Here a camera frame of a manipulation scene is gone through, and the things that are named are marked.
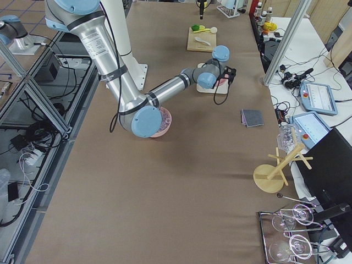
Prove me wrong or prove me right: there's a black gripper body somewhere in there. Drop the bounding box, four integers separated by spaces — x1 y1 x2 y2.
221 66 237 85

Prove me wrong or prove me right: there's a small pink bowl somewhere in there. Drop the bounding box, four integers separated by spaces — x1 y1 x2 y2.
215 79 227 86

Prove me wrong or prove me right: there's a white ceramic spoon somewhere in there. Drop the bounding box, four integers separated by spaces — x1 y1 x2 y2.
194 37 211 46

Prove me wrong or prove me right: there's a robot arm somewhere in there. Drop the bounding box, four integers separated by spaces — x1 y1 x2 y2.
45 1 236 138
1 15 28 45

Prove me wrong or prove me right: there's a large pink ice bowl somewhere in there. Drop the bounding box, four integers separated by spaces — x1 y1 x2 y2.
151 107 172 138

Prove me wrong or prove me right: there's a cream rabbit tray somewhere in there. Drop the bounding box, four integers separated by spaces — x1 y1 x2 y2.
196 63 229 95

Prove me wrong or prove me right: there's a bamboo cutting board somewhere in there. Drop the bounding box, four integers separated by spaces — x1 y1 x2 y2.
186 28 217 52

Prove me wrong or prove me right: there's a grey folded cloth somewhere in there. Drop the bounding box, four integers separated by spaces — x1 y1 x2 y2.
240 109 264 127

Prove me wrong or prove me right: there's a clear glass mug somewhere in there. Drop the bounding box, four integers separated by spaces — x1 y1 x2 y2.
277 124 298 153

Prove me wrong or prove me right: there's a teach pendant upper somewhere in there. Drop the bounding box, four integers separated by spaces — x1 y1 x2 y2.
300 81 338 116

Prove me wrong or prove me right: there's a teach pendant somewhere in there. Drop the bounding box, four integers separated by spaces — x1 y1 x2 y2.
289 111 332 149
300 81 338 116

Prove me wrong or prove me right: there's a teach pendant lower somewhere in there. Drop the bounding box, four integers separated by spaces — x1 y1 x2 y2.
289 111 332 149

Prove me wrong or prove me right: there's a wooden cup tree stand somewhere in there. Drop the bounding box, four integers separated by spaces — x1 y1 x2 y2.
253 127 313 193

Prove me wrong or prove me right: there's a black monitor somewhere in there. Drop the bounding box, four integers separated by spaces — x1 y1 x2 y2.
298 128 351 209

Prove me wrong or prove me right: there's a wine glass upper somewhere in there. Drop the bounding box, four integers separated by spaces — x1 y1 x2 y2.
272 203 314 232

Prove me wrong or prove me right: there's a wine glass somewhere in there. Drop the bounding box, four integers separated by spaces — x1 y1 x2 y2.
272 203 314 232
269 234 313 263

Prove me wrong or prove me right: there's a metal glass rack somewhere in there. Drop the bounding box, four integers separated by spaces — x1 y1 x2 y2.
257 202 347 264

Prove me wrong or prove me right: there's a wine glass lower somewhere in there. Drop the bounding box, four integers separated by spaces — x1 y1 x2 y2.
269 234 313 263

